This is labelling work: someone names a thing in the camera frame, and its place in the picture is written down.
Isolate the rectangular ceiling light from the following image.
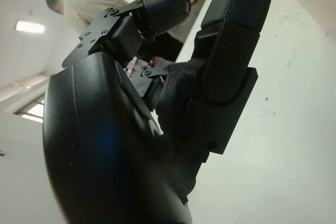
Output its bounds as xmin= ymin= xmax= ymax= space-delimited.
xmin=14 ymin=20 xmax=44 ymax=35

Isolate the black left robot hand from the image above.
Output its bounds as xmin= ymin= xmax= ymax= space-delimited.
xmin=43 ymin=0 xmax=276 ymax=224

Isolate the bright window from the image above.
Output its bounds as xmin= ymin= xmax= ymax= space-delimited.
xmin=13 ymin=98 xmax=45 ymax=124

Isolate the person in black trousers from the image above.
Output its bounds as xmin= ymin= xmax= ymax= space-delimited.
xmin=46 ymin=0 xmax=190 ymax=63

